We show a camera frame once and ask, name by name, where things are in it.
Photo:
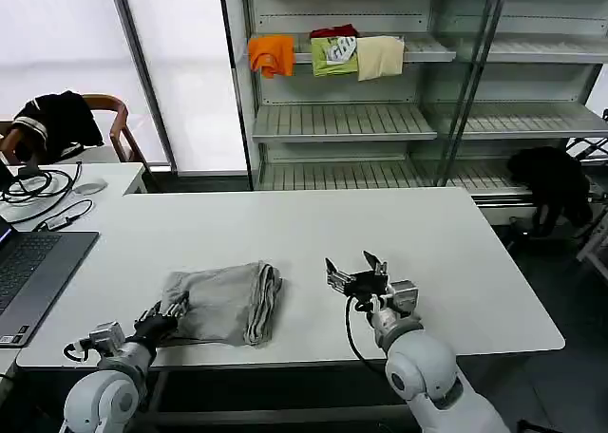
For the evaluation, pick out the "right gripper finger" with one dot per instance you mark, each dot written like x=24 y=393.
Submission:
x=376 y=263
x=337 y=276

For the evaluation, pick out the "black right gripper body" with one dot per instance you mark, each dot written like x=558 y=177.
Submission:
x=366 y=283

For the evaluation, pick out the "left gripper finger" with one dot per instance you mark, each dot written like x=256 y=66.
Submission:
x=149 y=312
x=176 y=306

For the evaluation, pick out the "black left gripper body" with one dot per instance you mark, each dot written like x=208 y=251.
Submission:
x=152 y=329

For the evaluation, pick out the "grey printed t-shirt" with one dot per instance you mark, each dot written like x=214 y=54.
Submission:
x=223 y=300

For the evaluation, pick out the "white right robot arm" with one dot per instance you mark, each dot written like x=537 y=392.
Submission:
x=427 y=371

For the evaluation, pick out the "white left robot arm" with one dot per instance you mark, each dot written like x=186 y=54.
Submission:
x=104 y=390

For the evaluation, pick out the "dark grey laptop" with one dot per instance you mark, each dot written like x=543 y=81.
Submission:
x=38 y=271

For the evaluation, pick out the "grey computer mouse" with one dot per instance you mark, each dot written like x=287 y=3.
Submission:
x=90 y=186

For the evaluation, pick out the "grey metal shelf with clothes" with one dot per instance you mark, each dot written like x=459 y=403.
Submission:
x=342 y=119

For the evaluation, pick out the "brown wooden chair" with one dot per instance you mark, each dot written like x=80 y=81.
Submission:
x=119 y=119

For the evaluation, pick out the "black jacket with pale stripes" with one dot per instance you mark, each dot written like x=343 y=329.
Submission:
x=62 y=124

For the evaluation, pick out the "empty grey metal shelf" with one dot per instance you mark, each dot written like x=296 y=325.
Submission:
x=532 y=119

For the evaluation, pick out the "black folding rack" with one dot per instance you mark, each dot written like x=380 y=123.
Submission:
x=591 y=148

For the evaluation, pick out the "white metal frame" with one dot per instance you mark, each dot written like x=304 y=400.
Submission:
x=596 y=248

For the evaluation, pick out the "grey window frame post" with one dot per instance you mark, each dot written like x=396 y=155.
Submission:
x=142 y=72

